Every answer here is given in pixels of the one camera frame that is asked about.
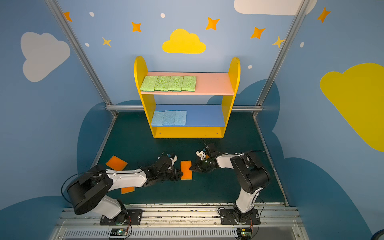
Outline blue sponge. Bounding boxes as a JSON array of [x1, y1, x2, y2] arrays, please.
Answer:
[[151, 111, 165, 127], [163, 111, 176, 126], [174, 111, 187, 126]]

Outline green sponge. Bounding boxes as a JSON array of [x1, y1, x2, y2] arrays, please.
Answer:
[[154, 76, 171, 92], [182, 76, 197, 92], [168, 76, 184, 92], [140, 76, 158, 92]]

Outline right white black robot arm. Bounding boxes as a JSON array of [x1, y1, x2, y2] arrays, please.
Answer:
[[190, 144, 271, 225]]

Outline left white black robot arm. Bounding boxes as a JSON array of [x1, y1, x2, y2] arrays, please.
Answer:
[[66, 155, 183, 225]]

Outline yellow shelf pink blue boards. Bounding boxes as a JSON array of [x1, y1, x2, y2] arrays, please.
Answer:
[[134, 56, 241, 139]]

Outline left controller board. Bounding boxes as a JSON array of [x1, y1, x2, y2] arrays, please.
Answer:
[[109, 229, 129, 239]]

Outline controller board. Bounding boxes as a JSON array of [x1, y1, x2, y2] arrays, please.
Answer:
[[236, 228, 253, 240], [109, 229, 129, 239]]

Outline right controller board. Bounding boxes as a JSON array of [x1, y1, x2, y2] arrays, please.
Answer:
[[236, 228, 253, 240]]

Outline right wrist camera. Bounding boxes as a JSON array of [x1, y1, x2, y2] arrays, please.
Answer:
[[196, 150, 207, 161]]

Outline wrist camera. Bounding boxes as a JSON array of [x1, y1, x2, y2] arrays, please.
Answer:
[[196, 150, 207, 161], [167, 154, 178, 166]]

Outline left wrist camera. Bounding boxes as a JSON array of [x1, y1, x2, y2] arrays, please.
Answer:
[[167, 154, 178, 166]]

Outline aluminium rail base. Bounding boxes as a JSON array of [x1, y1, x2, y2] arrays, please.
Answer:
[[50, 203, 309, 240]]

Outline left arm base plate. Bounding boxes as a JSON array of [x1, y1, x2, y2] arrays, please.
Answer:
[[100, 209, 143, 226]]

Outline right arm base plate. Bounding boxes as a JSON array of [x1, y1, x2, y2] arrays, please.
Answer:
[[218, 208, 261, 225]]

